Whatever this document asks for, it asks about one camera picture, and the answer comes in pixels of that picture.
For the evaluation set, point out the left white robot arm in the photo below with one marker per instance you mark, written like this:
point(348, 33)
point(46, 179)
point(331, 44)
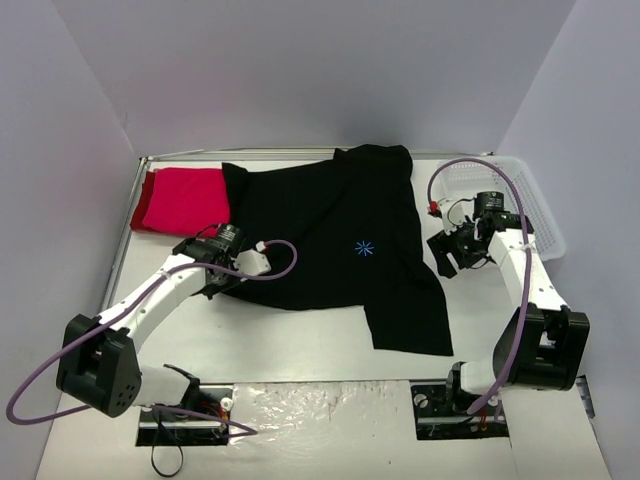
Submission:
point(100, 364)

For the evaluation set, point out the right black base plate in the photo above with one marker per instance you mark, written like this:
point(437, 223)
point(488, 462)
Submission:
point(435, 418)

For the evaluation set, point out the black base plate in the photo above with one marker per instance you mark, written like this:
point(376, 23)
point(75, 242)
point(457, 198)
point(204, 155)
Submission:
point(435, 418)
point(157, 428)

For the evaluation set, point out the folded red t shirt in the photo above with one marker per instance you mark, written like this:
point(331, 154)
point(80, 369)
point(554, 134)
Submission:
point(182, 202)

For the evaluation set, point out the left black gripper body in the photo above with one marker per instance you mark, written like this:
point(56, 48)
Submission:
point(216, 283)

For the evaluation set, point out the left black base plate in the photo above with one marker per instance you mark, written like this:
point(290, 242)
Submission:
point(157, 428)

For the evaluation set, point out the black t shirt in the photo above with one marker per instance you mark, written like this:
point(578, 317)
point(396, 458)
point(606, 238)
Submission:
point(357, 232)

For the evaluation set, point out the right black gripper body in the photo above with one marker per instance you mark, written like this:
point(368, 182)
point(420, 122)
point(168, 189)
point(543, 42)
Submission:
point(451, 245)

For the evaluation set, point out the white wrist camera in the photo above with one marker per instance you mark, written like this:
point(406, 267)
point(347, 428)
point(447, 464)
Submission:
point(450, 211)
point(253, 262)

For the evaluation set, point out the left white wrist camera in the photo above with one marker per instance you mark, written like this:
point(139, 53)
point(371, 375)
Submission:
point(253, 262)

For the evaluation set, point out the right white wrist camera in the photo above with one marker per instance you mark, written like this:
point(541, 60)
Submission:
point(450, 211)

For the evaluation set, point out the white plastic basket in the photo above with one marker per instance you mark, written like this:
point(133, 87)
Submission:
point(466, 179)

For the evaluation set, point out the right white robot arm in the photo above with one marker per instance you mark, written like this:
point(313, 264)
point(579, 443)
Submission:
point(543, 343)

